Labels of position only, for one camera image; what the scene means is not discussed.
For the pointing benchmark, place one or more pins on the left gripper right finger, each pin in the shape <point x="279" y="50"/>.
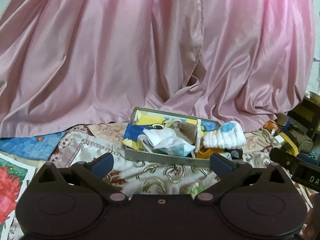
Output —
<point x="231" y="177"/>

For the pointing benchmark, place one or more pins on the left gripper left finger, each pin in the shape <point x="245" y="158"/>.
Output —
<point x="91" y="176"/>

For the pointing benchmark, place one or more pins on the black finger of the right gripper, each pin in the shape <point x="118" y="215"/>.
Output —
<point x="304" y="170"/>

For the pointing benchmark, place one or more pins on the white blue sock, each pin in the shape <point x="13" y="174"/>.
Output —
<point x="229" y="136"/>

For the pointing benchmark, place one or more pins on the white cloth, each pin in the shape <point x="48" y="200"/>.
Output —
<point x="151" y="138"/>

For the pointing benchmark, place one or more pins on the black crumpled sock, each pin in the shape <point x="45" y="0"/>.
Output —
<point x="236" y="154"/>

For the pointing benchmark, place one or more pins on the yellow cloth item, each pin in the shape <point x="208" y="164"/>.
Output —
<point x="288" y="145"/>

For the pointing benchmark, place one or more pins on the quilted brown bag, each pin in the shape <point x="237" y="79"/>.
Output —
<point x="303" y="142"/>

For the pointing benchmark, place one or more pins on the white charger adapter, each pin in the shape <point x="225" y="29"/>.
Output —
<point x="278" y="141"/>

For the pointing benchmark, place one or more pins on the dark wooden shelf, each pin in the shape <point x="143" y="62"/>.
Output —
<point x="307" y="114"/>

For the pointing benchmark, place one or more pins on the grey beige cloth piece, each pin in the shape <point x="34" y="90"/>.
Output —
<point x="185" y="130"/>

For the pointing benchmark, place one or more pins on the white patterned fabric pouch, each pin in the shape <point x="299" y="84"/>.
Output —
<point x="198" y="136"/>

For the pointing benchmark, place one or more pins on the orange plush toy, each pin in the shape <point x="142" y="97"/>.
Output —
<point x="271" y="126"/>

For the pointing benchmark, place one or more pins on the blue surgical face mask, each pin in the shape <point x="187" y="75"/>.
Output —
<point x="175" y="147"/>

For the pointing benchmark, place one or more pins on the blue painted paper sheet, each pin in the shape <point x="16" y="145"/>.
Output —
<point x="36" y="148"/>

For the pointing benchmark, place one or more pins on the grey cardboard tray box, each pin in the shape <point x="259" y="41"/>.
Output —
<point x="155" y="119"/>

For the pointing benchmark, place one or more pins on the pink satin curtain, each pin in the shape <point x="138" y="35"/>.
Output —
<point x="70" y="62"/>

